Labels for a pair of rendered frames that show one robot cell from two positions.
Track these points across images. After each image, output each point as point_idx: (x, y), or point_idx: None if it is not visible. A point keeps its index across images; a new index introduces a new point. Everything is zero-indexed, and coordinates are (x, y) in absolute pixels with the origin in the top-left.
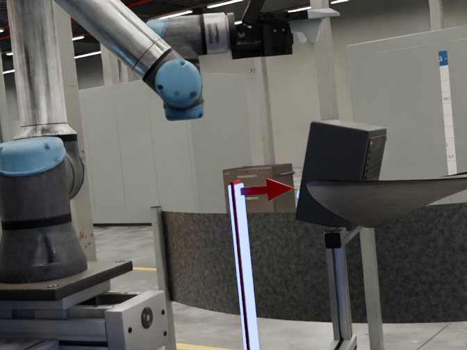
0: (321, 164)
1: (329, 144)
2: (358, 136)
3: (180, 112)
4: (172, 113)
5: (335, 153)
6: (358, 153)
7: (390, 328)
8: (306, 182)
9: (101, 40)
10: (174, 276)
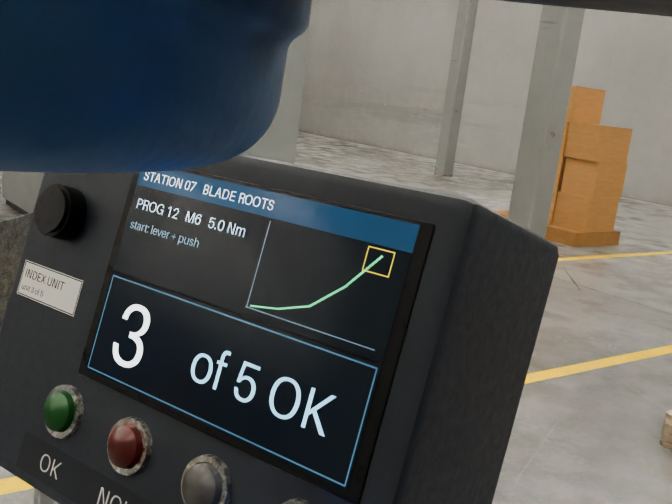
0: (462, 395)
1: (494, 308)
2: (547, 269)
3: (249, 24)
4: (78, 5)
5: (497, 340)
6: (534, 333)
7: None
8: (411, 491)
9: None
10: None
